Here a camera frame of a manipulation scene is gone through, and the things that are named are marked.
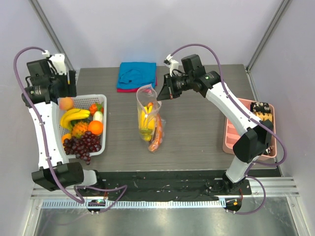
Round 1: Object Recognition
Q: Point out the orange carrot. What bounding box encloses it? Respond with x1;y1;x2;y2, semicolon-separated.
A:
148;114;164;152

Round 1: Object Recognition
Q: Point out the clear pink-dotted zip bag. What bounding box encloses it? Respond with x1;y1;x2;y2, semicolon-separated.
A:
136;85;164;152

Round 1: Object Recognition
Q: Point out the yellow banana bunch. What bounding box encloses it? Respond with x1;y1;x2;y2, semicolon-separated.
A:
139;102;156;142
60;108;91;130

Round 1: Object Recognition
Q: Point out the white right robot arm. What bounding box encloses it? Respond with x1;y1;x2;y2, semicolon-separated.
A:
157;54;273;194

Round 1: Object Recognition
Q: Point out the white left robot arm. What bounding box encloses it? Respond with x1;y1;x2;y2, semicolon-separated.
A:
22;59;105;196

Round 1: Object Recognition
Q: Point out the peach fruit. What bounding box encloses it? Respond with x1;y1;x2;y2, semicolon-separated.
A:
59;97;74;111

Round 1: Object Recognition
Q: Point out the small red persimmon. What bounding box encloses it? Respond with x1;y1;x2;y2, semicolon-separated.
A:
89;103;104;116

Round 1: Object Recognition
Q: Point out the folded blue cloth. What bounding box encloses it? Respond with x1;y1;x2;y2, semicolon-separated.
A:
117;62;157;90

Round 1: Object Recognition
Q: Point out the white green radish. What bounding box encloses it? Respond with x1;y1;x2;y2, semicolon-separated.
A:
93;111;103;122

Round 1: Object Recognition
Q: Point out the folded red cloth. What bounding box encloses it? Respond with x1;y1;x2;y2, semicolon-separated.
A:
116;78;158;94

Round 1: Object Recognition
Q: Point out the orange spiky dragon fruit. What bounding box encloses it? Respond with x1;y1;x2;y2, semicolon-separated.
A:
71;121;89;139

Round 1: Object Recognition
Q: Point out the small yellow lemon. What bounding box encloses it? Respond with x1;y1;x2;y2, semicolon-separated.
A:
62;133;71;144

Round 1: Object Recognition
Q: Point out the dark red grape bunch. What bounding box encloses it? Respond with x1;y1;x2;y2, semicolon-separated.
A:
62;131;101;165

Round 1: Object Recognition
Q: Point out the pink compartment organizer box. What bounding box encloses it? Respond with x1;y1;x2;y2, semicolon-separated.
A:
222;103;277;161

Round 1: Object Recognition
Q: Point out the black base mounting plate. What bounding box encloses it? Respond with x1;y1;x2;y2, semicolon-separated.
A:
97;170;252;202

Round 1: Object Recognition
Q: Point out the floral dark rolled sock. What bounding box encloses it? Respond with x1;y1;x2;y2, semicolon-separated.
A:
264;146;274;156

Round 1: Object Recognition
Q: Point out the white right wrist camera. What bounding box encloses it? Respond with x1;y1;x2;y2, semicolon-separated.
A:
163;54;179;75

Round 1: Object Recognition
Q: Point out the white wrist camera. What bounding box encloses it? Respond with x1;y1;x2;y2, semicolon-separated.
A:
163;54;179;75
42;50;67;75

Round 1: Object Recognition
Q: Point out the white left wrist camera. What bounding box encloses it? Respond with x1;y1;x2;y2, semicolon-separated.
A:
42;50;67;75

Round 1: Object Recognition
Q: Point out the white slotted cable duct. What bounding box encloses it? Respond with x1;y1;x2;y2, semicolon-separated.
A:
41;198;226;209

